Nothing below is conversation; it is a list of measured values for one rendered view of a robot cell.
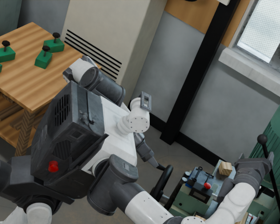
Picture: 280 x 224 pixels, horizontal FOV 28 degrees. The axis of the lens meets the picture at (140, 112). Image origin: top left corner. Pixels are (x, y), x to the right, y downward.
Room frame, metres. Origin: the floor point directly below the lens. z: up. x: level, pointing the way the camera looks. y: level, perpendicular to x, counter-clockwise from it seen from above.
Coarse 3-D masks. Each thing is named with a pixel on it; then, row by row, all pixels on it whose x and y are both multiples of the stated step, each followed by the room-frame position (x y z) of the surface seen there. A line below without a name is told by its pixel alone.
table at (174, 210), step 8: (216, 168) 1.90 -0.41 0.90; (232, 168) 1.94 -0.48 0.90; (216, 176) 1.84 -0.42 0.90; (224, 176) 1.86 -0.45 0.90; (232, 176) 1.88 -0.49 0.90; (216, 192) 1.75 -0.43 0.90; (176, 208) 1.60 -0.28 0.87; (208, 208) 1.64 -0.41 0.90; (184, 216) 1.59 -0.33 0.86; (200, 216) 1.58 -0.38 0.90; (208, 216) 1.60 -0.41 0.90
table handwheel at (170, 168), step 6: (168, 168) 1.72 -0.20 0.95; (162, 174) 1.68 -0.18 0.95; (168, 174) 1.69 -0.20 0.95; (162, 180) 1.65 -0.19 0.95; (156, 186) 1.62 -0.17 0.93; (162, 186) 1.63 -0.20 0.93; (150, 192) 1.68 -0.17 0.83; (156, 192) 1.60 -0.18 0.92; (162, 192) 1.69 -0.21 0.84; (156, 198) 1.59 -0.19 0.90; (162, 198) 1.67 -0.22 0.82; (168, 198) 1.68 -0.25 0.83
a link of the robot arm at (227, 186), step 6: (228, 180) 1.34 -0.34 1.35; (234, 180) 1.35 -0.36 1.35; (240, 180) 1.34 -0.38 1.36; (246, 180) 1.34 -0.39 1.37; (252, 180) 1.35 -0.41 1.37; (222, 186) 1.31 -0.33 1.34; (228, 186) 1.31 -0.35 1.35; (234, 186) 1.34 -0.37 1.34; (252, 186) 1.33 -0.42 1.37; (258, 186) 1.35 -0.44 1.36; (222, 192) 1.28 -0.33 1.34; (228, 192) 1.29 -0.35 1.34; (216, 198) 1.26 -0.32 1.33; (222, 198) 1.26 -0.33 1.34; (246, 210) 1.27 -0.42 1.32; (240, 216) 1.26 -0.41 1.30
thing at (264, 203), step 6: (258, 198) 1.62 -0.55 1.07; (264, 198) 1.64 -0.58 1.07; (270, 198) 1.65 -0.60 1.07; (252, 204) 1.60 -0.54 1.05; (258, 204) 1.60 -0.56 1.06; (264, 204) 1.60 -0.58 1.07; (270, 204) 1.61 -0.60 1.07; (252, 210) 1.60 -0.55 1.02; (258, 210) 1.59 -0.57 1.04; (264, 210) 1.59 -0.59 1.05; (270, 210) 1.59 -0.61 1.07; (264, 216) 1.59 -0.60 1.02
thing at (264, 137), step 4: (260, 136) 1.51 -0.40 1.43; (264, 136) 1.51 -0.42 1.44; (260, 140) 1.50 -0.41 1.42; (264, 140) 1.50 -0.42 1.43; (264, 144) 1.51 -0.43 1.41; (264, 148) 1.50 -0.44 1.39; (264, 152) 1.50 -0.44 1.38; (272, 172) 1.50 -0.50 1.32; (272, 176) 1.49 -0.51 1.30; (272, 180) 1.49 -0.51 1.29; (272, 184) 1.49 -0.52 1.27; (276, 188) 1.49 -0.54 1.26; (276, 192) 1.48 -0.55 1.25; (276, 196) 1.48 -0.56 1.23; (276, 200) 1.48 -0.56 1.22
